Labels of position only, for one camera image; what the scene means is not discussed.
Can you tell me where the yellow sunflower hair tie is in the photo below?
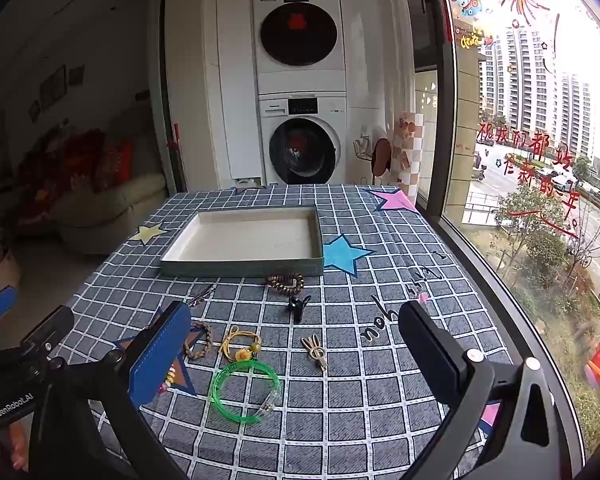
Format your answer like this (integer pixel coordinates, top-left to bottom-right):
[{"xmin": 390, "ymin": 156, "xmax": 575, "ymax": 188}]
[{"xmin": 217, "ymin": 324, "xmax": 263, "ymax": 364}]

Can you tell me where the silver star hair clip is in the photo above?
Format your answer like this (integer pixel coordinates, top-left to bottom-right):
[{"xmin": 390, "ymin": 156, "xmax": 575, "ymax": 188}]
[{"xmin": 186, "ymin": 284, "xmax": 216, "ymax": 308}]

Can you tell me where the green translucent bracelet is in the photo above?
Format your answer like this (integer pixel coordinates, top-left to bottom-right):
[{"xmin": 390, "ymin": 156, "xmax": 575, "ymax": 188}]
[{"xmin": 208, "ymin": 358, "xmax": 283, "ymax": 425}]

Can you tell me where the beige bunny hair clip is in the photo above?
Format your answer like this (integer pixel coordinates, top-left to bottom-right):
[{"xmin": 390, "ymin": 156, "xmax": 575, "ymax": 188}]
[{"xmin": 300, "ymin": 334, "xmax": 327, "ymax": 373}]

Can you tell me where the black claw hair clip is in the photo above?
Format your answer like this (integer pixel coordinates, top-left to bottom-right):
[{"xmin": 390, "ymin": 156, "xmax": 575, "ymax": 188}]
[{"xmin": 287, "ymin": 295, "xmax": 312, "ymax": 324}]

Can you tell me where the person's left hand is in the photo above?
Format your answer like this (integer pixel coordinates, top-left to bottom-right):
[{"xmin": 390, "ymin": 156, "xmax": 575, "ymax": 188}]
[{"xmin": 0, "ymin": 422, "xmax": 29, "ymax": 471}]

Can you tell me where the cream sofa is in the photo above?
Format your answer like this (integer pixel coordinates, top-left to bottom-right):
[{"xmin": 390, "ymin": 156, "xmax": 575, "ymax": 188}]
[{"xmin": 50, "ymin": 131, "xmax": 168, "ymax": 255}]

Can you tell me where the red cushion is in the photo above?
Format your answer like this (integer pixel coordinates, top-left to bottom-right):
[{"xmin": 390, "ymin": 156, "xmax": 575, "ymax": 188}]
[{"xmin": 93, "ymin": 139, "xmax": 134, "ymax": 193}]

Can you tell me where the blue grid star tablecloth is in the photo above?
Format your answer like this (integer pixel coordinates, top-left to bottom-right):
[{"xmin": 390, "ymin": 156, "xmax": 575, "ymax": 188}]
[{"xmin": 57, "ymin": 185, "xmax": 509, "ymax": 479}]

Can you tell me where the green shallow tray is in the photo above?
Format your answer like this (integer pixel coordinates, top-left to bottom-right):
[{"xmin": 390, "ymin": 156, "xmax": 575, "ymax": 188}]
[{"xmin": 160, "ymin": 206, "xmax": 325, "ymax": 278}]

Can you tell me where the checkered paper bag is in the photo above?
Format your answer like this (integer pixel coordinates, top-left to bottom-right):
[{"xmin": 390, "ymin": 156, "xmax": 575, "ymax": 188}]
[{"xmin": 390, "ymin": 112, "xmax": 424, "ymax": 205}]

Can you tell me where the lower white washing machine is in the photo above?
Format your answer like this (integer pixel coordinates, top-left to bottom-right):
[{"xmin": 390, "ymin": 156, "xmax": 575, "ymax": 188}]
[{"xmin": 259, "ymin": 92, "xmax": 347, "ymax": 184}]

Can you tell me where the white cabinet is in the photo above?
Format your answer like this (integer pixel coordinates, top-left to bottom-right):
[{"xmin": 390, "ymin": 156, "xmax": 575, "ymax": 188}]
[{"xmin": 202, "ymin": 0, "xmax": 265, "ymax": 188}]

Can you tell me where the upper white dryer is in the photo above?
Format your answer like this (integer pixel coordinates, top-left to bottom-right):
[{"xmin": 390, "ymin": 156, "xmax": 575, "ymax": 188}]
[{"xmin": 252, "ymin": 0, "xmax": 346, "ymax": 96}]

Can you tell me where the tan braided hair tie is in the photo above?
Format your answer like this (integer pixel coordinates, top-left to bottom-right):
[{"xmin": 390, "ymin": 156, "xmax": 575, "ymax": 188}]
[{"xmin": 184, "ymin": 320, "xmax": 214, "ymax": 361}]

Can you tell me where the brown spiral hair tie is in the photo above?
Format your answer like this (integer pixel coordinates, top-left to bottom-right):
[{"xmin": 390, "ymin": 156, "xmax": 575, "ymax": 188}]
[{"xmin": 265, "ymin": 272, "xmax": 307, "ymax": 296}]

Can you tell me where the dark window frame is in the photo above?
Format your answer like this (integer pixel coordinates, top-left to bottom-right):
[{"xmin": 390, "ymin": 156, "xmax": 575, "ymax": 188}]
[{"xmin": 407, "ymin": 0, "xmax": 586, "ymax": 472}]

